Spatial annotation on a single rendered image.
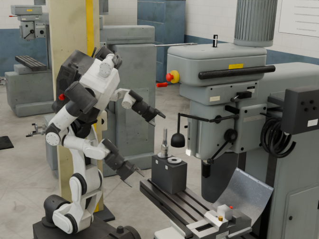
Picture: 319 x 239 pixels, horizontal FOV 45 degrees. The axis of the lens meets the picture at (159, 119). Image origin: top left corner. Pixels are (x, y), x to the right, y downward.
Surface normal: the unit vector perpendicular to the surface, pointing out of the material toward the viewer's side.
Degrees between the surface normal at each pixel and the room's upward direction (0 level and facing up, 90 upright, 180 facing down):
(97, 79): 32
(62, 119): 100
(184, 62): 90
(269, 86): 90
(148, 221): 0
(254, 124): 90
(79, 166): 90
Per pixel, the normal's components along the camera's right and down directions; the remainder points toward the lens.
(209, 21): -0.86, 0.14
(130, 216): 0.03, -0.95
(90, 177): 0.73, -0.04
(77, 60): 0.42, -0.69
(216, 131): 0.50, 0.28
